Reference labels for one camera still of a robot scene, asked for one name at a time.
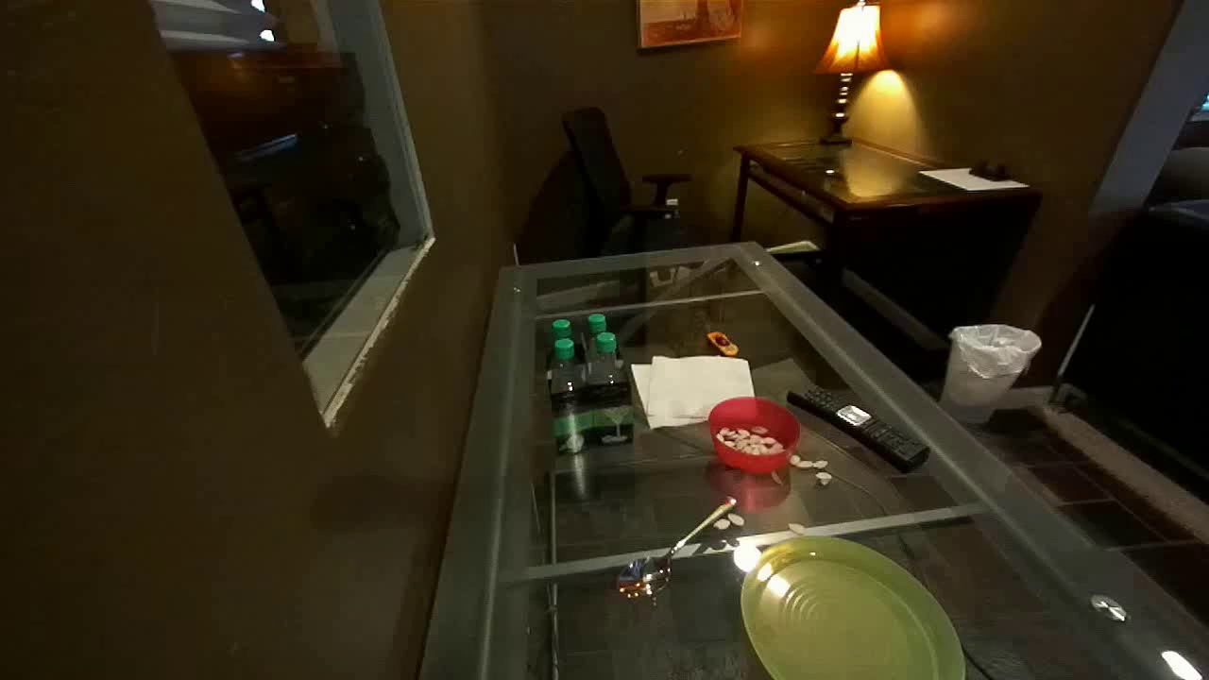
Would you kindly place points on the red plastic bowl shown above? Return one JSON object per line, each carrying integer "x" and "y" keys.
{"x": 752, "y": 436}

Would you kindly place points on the yellow-green plastic plate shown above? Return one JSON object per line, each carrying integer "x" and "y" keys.
{"x": 844, "y": 618}

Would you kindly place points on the green-capped dark bottle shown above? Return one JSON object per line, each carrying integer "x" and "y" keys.
{"x": 595, "y": 327}
{"x": 604, "y": 359}
{"x": 564, "y": 359}
{"x": 560, "y": 330}

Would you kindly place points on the white paper napkin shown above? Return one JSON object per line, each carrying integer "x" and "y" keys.
{"x": 689, "y": 385}

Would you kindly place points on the small orange object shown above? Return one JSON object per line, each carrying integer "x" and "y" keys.
{"x": 721, "y": 341}

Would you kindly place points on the black office chair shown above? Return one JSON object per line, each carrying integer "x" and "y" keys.
{"x": 598, "y": 176}

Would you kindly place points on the spilled white bean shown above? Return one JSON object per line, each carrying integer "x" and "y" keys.
{"x": 806, "y": 462}
{"x": 826, "y": 476}

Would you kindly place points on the black remote control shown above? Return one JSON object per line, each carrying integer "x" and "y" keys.
{"x": 862, "y": 423}

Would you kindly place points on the white-framed window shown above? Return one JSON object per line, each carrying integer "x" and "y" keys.
{"x": 378, "y": 190}

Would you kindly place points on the dark wooden desk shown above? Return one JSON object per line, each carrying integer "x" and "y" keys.
{"x": 906, "y": 213}

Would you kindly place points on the lit table lamp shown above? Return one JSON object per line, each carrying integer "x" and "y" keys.
{"x": 854, "y": 52}

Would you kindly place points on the white-lined trash bin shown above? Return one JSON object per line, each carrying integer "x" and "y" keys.
{"x": 987, "y": 368}

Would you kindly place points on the white paper sheet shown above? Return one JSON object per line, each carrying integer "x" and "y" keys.
{"x": 971, "y": 177}

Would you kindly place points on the framed wall picture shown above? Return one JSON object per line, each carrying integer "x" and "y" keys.
{"x": 685, "y": 21}

